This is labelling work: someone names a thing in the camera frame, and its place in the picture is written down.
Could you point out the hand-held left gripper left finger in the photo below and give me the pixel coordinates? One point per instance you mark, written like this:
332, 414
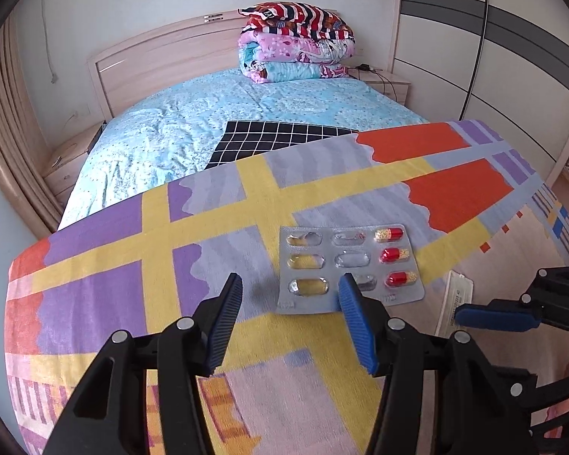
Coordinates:
223, 324

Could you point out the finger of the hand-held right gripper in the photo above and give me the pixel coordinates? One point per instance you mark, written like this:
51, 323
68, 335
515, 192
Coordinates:
519, 391
493, 318

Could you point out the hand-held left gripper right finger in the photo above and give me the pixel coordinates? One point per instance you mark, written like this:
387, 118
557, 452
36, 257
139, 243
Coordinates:
355, 324

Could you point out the paper packet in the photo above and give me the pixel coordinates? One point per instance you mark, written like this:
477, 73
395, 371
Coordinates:
457, 289

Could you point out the pill blister pack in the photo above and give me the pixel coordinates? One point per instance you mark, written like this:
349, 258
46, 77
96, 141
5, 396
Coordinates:
313, 246

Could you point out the multicoloured patterned blanket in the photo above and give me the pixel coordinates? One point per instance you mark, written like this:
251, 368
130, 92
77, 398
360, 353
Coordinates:
123, 265

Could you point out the black grid cloth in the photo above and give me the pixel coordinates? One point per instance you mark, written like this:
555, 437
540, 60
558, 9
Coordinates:
265, 140

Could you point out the bed with blue sheet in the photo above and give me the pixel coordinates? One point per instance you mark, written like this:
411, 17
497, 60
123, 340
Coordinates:
170, 118

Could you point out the wardrobe with grey stripes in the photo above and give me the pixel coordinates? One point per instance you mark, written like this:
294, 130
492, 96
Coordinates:
493, 57

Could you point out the blue folded quilt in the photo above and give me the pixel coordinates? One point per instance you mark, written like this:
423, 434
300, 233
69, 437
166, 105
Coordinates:
289, 71

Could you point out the wooden headboard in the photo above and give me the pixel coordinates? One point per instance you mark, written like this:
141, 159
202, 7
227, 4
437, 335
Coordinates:
161, 52

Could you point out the pink folded quilt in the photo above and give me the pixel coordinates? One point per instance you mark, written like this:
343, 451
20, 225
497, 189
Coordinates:
294, 47

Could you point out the beige curtain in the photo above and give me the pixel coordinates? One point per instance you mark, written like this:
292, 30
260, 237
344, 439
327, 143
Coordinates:
14, 128

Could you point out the striped folded quilt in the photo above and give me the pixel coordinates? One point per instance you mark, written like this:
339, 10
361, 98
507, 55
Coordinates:
298, 16

